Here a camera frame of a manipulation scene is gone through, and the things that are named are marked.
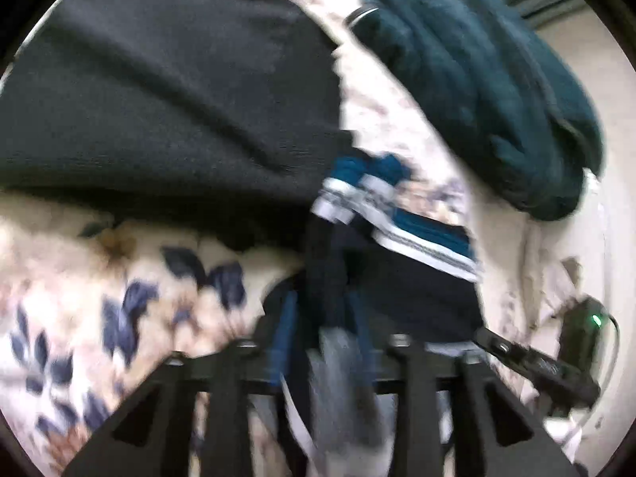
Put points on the floral blanket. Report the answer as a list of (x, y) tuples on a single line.
[(99, 283)]

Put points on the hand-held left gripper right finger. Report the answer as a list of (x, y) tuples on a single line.
[(422, 407)]

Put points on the teal plush quilt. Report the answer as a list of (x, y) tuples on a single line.
[(472, 84)]

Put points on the striped knit sweater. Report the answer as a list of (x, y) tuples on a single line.
[(397, 283)]

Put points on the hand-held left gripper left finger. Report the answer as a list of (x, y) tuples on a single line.
[(223, 407)]

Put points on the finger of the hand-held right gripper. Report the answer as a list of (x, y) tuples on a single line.
[(502, 345)]

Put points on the black folded cloth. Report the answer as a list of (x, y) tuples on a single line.
[(164, 109)]

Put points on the white clothes pile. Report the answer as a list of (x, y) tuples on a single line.
[(546, 278)]

